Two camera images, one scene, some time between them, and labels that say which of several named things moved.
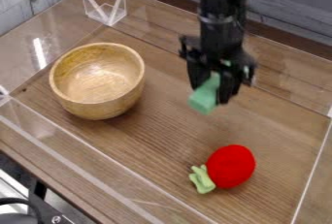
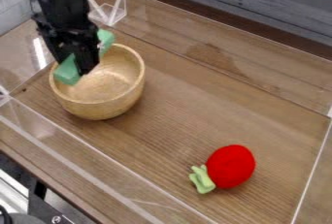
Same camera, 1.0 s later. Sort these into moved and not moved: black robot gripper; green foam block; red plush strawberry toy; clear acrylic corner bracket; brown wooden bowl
Moved: black robot gripper; green foam block
Not moved: red plush strawberry toy; brown wooden bowl; clear acrylic corner bracket
